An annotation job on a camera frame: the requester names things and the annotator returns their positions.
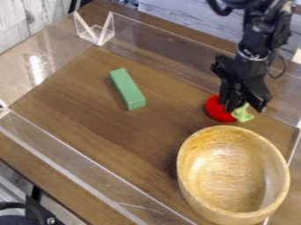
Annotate green rectangular block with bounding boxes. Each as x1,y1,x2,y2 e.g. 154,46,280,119
110,68,146,111

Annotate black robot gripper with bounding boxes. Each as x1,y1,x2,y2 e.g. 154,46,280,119
212,54,273,113

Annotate clear acrylic tray wall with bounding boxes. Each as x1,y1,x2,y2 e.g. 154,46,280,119
0,8,301,225

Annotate red plush strawberry toy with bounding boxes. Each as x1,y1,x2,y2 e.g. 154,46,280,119
205,94,257,124

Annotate wooden bowl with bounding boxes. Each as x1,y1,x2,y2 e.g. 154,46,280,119
177,126,291,225

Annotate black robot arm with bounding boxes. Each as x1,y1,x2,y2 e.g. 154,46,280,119
208,0,295,113

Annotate clear acrylic corner bracket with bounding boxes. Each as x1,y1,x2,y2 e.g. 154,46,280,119
73,12,116,46

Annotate black cable and mount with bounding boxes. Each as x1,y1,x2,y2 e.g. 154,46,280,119
0,198,67,225

